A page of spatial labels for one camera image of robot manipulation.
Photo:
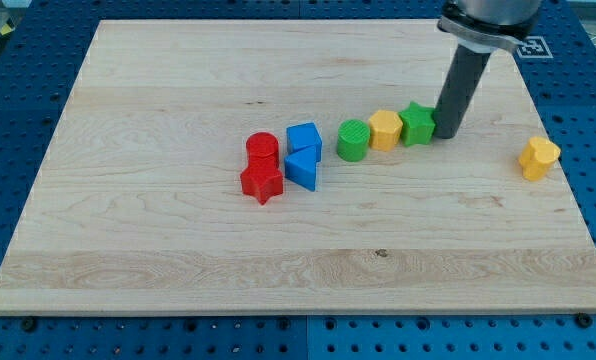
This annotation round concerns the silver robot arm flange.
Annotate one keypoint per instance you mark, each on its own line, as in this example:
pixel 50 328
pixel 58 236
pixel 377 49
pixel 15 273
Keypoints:
pixel 484 26

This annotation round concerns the yellow heart block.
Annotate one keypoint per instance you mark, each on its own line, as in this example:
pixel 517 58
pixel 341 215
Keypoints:
pixel 537 157

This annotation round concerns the blue triangle block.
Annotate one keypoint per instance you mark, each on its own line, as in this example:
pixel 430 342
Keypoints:
pixel 301 167

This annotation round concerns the red star block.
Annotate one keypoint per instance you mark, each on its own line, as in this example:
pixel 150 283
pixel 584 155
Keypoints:
pixel 262 180

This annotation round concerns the blue cube block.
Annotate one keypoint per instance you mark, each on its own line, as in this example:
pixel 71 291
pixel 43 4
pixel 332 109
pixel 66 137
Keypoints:
pixel 303 136

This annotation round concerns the red cylinder block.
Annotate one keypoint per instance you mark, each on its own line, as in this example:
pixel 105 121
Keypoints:
pixel 263 150

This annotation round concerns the green cylinder block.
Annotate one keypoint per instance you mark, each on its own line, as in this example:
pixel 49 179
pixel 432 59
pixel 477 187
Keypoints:
pixel 353 140

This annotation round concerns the wooden board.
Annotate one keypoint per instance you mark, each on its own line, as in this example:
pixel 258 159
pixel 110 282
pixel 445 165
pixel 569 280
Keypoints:
pixel 137 209

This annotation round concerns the yellow hexagon block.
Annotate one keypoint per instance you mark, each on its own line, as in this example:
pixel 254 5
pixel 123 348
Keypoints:
pixel 385 128

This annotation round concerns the green star block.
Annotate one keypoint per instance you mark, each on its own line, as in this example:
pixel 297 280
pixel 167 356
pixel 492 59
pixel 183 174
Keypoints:
pixel 418 124

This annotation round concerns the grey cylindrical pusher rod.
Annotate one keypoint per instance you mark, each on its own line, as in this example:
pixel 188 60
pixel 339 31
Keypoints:
pixel 458 89

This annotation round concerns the white fiducial marker tag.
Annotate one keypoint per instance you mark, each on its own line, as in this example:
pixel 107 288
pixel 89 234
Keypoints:
pixel 534 47

